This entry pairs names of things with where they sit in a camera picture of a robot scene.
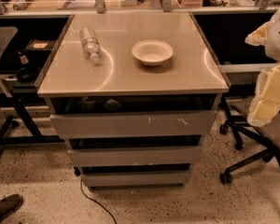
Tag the grey top drawer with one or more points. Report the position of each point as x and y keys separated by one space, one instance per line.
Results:
x=142 y=117

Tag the clear plastic water bottle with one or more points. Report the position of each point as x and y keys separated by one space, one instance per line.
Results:
x=90 y=44

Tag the grey middle drawer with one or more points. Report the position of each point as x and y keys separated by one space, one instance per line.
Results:
x=135 y=151

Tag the grey drawer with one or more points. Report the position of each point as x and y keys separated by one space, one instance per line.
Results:
x=142 y=117
x=148 y=175
x=135 y=151

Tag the black box with label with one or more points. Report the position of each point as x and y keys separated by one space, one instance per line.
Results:
x=40 y=45

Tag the dark shoe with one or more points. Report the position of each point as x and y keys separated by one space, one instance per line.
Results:
x=9 y=205

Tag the grey bottom drawer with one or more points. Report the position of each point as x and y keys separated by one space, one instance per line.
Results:
x=148 y=175

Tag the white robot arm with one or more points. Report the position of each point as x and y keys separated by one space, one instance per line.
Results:
x=272 y=48

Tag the black office chair right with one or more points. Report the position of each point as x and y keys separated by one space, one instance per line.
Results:
x=268 y=135

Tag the black round object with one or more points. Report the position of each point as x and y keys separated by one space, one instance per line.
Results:
x=26 y=74

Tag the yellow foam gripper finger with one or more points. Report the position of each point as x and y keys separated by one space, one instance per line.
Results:
x=258 y=37
x=266 y=103

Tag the grey drawer cabinet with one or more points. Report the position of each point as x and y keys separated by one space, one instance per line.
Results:
x=74 y=84

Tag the white bowl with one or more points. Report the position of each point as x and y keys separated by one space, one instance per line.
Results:
x=152 y=52

